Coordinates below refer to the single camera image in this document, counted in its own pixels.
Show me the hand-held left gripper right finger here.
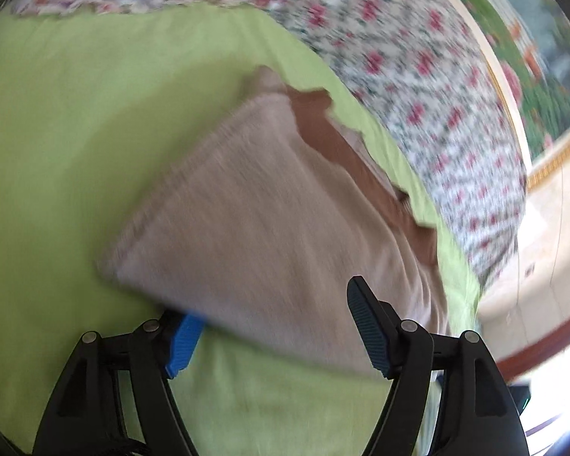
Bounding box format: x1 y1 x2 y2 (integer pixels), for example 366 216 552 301
347 275 528 456

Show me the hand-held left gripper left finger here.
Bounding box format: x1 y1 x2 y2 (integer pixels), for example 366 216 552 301
31 311 205 456

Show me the beige knit sweater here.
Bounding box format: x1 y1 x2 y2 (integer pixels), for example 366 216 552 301
97 66 452 381

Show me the green bed sheet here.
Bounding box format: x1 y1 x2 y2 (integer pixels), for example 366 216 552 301
0 5 485 456

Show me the red floral quilt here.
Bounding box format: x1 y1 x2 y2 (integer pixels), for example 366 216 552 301
247 0 528 290

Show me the gold framed flower picture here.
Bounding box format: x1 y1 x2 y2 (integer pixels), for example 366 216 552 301
423 0 570 186

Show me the brown wooden rail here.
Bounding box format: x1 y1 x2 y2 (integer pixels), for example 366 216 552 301
501 323 570 383

